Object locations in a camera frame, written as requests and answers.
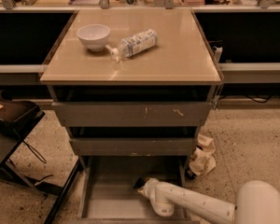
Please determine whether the small white bottle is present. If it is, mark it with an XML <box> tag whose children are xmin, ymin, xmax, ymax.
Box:
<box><xmin>212</xmin><ymin>40</ymin><xmax>223</xmax><ymax>62</ymax></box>

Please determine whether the open bottom grey drawer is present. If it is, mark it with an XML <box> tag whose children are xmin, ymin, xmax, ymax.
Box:
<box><xmin>77</xmin><ymin>156</ymin><xmax>191</xmax><ymax>224</ymax></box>

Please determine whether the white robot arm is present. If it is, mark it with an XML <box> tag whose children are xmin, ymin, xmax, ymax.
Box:
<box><xmin>133</xmin><ymin>177</ymin><xmax>280</xmax><ymax>224</ymax></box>

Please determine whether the grey drawer cabinet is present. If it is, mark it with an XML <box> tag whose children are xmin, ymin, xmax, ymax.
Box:
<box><xmin>41</xmin><ymin>8</ymin><xmax>221</xmax><ymax>224</ymax></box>

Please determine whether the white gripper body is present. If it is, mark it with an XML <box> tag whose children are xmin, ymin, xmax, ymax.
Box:
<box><xmin>133</xmin><ymin>177</ymin><xmax>175</xmax><ymax>217</ymax></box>

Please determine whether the crumpled white cloth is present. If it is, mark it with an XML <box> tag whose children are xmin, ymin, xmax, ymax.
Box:
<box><xmin>186</xmin><ymin>134</ymin><xmax>217</xmax><ymax>180</ymax></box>

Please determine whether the black tray with paper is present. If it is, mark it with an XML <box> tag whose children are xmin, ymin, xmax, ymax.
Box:
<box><xmin>0</xmin><ymin>91</ymin><xmax>40</xmax><ymax>133</ymax></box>

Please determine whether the black side table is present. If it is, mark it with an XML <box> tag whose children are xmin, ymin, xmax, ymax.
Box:
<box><xmin>0</xmin><ymin>110</ymin><xmax>77</xmax><ymax>224</ymax></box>

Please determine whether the clear plastic pump bottle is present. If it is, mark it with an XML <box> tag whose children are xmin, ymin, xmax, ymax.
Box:
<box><xmin>105</xmin><ymin>29</ymin><xmax>158</xmax><ymax>62</ymax></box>

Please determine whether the black cable on floor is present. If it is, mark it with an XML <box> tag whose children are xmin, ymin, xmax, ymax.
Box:
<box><xmin>21</xmin><ymin>139</ymin><xmax>49</xmax><ymax>165</ymax></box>

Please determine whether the middle grey drawer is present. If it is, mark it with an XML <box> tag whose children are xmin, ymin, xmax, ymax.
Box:
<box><xmin>70</xmin><ymin>138</ymin><xmax>196</xmax><ymax>156</ymax></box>

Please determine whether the white ceramic bowl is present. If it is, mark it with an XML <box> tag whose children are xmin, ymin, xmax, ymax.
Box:
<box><xmin>77</xmin><ymin>24</ymin><xmax>110</xmax><ymax>51</ymax></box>

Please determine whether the top grey drawer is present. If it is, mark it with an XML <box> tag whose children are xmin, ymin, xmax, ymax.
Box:
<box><xmin>52</xmin><ymin>102</ymin><xmax>211</xmax><ymax>127</ymax></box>

